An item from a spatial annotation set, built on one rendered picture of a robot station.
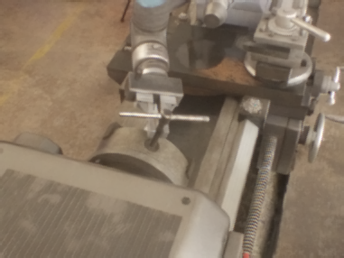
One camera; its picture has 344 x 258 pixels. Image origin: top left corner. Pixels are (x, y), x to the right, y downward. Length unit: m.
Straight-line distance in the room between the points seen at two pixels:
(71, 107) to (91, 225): 2.23
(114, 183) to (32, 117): 2.19
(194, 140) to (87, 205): 0.97
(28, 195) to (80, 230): 0.12
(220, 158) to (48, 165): 0.77
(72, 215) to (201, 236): 0.22
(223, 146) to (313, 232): 0.99
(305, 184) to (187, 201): 1.81
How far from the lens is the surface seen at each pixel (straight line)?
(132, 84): 0.99
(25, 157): 0.86
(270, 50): 1.50
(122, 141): 1.01
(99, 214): 0.74
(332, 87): 1.74
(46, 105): 3.00
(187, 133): 1.70
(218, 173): 1.43
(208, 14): 1.61
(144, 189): 0.77
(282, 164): 1.81
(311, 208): 2.43
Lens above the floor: 1.96
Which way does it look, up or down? 47 degrees down
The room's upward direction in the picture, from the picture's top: 3 degrees counter-clockwise
